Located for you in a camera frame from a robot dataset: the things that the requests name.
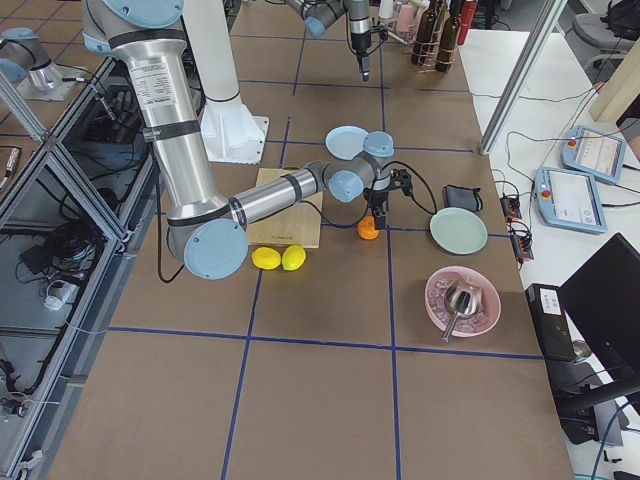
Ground dark wine bottle middle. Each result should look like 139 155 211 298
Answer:
435 0 464 73

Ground copper wire bottle rack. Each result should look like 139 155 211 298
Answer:
405 1 450 73

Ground black monitor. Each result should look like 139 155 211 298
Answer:
559 233 640 379

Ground pink cup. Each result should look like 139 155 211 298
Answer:
396 4 414 33

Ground metal ice scoop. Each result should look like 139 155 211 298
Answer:
441 279 483 343

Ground dark wine bottle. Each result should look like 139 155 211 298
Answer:
410 1 438 65
435 0 464 73

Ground bamboo cutting board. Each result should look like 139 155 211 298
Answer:
236 168 323 248

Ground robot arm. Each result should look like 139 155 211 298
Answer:
82 1 394 280
285 0 388 82

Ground dark wine bottle upper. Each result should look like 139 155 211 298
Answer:
410 1 438 65

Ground black computer box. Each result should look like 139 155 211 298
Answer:
525 283 593 363

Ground orange mandarin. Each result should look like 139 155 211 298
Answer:
357 215 380 241

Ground aluminium frame post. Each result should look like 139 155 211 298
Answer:
479 0 568 155

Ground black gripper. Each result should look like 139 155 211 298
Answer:
348 19 388 82
363 179 392 230

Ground dark grey folded cloth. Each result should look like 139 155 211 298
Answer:
442 185 484 212

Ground teach pendant far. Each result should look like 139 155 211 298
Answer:
561 125 627 184

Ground light blue plate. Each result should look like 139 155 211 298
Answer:
325 125 369 160

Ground teach pendant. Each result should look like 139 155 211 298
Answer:
533 167 607 234
561 125 627 184

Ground yellow lemon near board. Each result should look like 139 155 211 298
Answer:
281 245 307 271

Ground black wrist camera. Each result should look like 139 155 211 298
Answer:
391 169 414 197

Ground white central pillar base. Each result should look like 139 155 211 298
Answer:
183 0 269 165

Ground teach pendant near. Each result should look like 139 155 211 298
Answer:
533 167 607 234

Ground clear ice cubes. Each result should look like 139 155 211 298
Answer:
427 276 490 337

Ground yellow lemon outer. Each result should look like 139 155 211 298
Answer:
251 247 281 270

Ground red cylinder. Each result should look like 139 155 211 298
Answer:
457 0 478 46

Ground light green plate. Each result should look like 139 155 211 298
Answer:
429 207 488 255

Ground pink bowl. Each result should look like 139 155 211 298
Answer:
424 266 501 338

